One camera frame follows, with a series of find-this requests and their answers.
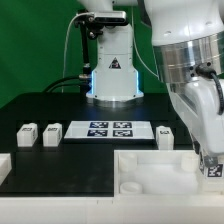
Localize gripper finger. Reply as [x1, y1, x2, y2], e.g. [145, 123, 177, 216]
[204, 155, 218, 168]

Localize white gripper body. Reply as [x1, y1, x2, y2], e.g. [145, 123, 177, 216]
[167, 77, 224, 155]

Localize white square tabletop part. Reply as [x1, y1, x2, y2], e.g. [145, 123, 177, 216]
[113, 149, 224, 197]

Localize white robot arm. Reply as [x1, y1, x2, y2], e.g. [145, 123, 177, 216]
[78, 0, 224, 167]

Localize white left fence block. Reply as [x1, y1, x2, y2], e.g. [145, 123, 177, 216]
[0, 153, 12, 185]

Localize white front fence wall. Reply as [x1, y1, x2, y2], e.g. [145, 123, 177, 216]
[0, 196, 224, 224]

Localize white thin cable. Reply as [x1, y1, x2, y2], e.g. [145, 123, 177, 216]
[61, 6, 159, 94]

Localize black base cables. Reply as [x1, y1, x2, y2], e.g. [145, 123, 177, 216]
[43, 75, 92, 94]

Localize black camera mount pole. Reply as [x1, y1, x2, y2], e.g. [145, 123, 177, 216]
[80, 24, 91, 75]

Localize white marker base plate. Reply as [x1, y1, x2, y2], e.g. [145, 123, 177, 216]
[64, 121, 154, 140]

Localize black camera on mount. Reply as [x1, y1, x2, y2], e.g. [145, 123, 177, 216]
[75, 11, 127, 26]

